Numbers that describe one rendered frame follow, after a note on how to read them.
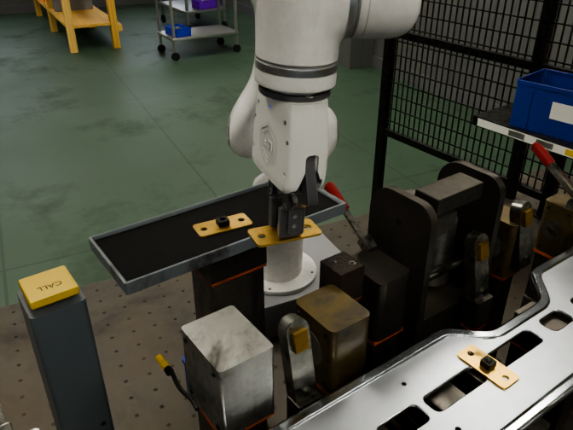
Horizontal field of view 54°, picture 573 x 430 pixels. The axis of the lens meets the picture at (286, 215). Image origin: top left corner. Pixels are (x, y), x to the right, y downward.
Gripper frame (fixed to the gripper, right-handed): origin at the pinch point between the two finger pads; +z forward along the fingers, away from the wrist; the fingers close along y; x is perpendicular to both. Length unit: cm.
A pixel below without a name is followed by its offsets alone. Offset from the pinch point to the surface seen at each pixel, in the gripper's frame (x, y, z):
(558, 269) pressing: 57, -2, 24
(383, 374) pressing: 13.9, 6.1, 25.6
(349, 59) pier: 293, -455, 119
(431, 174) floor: 210, -207, 124
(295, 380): 1.0, 3.8, 23.7
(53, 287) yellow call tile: -26.2, -12.0, 12.0
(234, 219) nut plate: 0.3, -17.8, 10.7
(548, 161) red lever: 69, -20, 12
